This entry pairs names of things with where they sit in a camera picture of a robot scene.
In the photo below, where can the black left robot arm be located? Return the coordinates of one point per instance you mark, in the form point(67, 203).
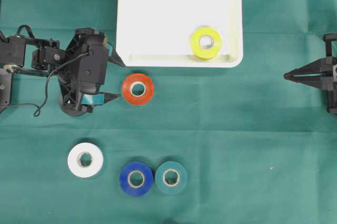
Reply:
point(23, 53)

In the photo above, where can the yellow tape roll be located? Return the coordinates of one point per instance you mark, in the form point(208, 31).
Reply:
point(205, 43)

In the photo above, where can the red tape roll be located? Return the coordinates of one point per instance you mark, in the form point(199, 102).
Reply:
point(138, 89)

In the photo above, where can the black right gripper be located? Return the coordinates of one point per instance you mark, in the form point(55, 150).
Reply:
point(320, 66)

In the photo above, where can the white tape roll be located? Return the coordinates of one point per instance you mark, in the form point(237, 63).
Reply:
point(85, 160)

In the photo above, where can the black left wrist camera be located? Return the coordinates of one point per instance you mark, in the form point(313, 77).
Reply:
point(92, 67)

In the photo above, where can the blue tape roll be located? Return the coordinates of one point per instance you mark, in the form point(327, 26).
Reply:
point(136, 179)

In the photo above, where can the teal tape roll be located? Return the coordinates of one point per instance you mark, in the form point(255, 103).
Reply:
point(171, 177)

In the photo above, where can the white plastic case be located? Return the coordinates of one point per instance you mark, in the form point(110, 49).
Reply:
point(158, 32)

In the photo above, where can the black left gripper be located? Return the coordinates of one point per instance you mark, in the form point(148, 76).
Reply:
point(80, 97)

